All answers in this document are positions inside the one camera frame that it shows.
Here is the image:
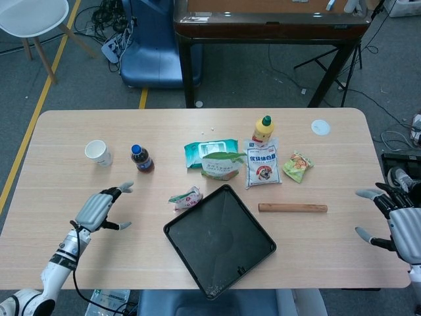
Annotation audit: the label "white floor device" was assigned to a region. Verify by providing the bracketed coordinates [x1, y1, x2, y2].
[410, 113, 421, 145]

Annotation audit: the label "white sugar bag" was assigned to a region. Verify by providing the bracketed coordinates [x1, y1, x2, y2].
[243, 136, 284, 190]

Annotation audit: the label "white round table disc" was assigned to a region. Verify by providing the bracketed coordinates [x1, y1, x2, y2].
[310, 118, 331, 136]

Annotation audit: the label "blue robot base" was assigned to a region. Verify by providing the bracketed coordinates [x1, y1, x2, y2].
[136, 288, 280, 316]

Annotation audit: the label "grey sneaker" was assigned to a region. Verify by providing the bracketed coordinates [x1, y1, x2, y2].
[387, 166, 412, 195]

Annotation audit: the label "white power strip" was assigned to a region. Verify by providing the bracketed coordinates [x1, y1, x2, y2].
[101, 32, 132, 65]

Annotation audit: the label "cola bottle blue cap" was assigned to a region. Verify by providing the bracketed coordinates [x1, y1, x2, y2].
[130, 144, 155, 173]

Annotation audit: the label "green snack packet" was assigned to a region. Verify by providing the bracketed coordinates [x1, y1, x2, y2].
[282, 150, 314, 184]

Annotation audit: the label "yellow bottle green cap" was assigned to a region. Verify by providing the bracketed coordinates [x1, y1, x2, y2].
[251, 115, 275, 147]

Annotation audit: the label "green white corn starch bag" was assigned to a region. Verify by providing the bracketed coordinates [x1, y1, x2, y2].
[200, 151, 248, 182]

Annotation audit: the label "clear plastic bag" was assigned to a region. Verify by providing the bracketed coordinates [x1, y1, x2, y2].
[86, 288, 139, 316]

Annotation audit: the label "white robot body part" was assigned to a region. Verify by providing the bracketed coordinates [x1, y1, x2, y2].
[276, 288, 328, 316]

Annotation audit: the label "black box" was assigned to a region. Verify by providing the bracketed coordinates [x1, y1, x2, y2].
[381, 151, 421, 172]

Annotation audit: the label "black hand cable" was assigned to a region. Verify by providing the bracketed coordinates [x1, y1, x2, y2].
[69, 220, 137, 316]

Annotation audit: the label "wooden rolling pin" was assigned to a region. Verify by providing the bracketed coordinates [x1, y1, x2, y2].
[258, 203, 329, 214]

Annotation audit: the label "black cable bundle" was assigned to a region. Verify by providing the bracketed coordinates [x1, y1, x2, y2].
[74, 0, 137, 73]

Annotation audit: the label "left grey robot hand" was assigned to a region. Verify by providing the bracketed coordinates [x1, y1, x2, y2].
[74, 180, 135, 234]

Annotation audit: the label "teal wet wipes pack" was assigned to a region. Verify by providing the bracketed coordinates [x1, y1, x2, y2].
[183, 138, 239, 171]

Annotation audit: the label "black tripod stand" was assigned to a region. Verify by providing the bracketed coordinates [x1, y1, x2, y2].
[293, 32, 364, 108]

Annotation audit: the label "brown mahjong table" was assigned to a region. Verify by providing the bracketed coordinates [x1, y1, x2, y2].
[172, 0, 371, 109]

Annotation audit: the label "black square baking tray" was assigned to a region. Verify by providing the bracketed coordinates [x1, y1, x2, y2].
[162, 184, 278, 301]

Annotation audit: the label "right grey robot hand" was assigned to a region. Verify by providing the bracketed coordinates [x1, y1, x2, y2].
[354, 182, 421, 264]

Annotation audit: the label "white chair wooden legs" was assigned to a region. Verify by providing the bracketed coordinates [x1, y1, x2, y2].
[0, 0, 99, 85]

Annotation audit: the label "white paper cup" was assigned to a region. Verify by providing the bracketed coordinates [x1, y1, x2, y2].
[84, 140, 114, 168]

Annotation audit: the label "small white pink packet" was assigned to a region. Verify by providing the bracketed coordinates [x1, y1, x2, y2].
[168, 185, 204, 211]

